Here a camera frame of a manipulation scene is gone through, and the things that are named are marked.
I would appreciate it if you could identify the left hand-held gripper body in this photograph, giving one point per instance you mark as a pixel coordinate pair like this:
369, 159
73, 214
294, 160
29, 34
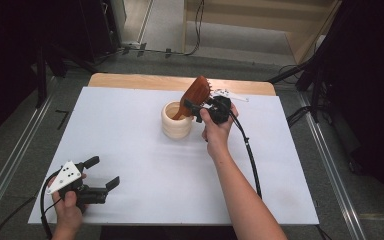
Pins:
65, 176

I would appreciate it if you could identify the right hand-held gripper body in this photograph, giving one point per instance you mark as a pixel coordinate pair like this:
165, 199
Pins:
220, 110

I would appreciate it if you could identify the wooden spatula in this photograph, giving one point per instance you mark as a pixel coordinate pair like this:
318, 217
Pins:
196, 90

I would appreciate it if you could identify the cream ribbed cup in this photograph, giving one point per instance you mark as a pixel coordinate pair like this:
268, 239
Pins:
176, 128

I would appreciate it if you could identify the person's right hand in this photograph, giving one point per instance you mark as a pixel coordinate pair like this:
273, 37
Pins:
217, 136

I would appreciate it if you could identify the person's left hand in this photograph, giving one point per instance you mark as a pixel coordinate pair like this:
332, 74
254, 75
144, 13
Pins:
68, 216

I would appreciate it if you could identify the white table mat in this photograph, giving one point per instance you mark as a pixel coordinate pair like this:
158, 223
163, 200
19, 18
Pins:
140, 180

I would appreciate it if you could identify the black tripod stand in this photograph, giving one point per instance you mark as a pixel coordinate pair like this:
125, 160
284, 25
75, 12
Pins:
41, 76

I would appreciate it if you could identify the light wooden shelf unit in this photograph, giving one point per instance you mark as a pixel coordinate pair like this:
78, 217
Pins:
246, 13

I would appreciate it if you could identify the black cabinet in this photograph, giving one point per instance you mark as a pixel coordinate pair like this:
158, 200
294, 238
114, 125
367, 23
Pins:
96, 26

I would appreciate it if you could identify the metal floor rail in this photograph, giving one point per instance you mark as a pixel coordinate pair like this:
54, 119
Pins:
16, 150
330, 166

